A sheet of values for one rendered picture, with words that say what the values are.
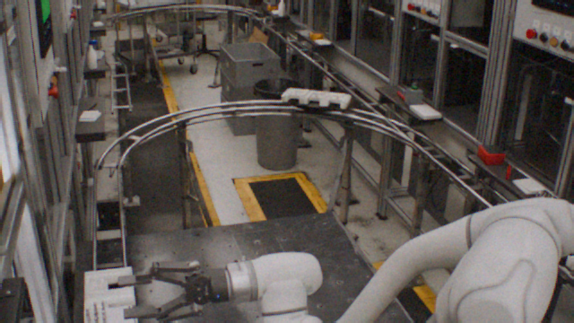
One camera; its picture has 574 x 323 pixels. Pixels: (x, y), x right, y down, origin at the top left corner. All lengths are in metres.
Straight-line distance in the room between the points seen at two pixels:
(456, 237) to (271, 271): 0.42
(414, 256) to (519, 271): 0.31
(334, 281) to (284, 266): 0.81
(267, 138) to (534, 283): 3.57
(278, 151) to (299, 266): 3.05
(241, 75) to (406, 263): 3.86
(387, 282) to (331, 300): 0.86
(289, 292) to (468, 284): 0.54
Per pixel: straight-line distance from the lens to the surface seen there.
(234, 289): 1.24
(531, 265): 0.84
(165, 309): 1.29
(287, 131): 4.23
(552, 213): 0.97
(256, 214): 3.76
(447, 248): 1.04
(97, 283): 1.75
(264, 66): 4.85
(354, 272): 2.10
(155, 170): 4.41
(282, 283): 1.25
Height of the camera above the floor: 1.89
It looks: 25 degrees down
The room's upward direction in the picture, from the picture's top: 1 degrees clockwise
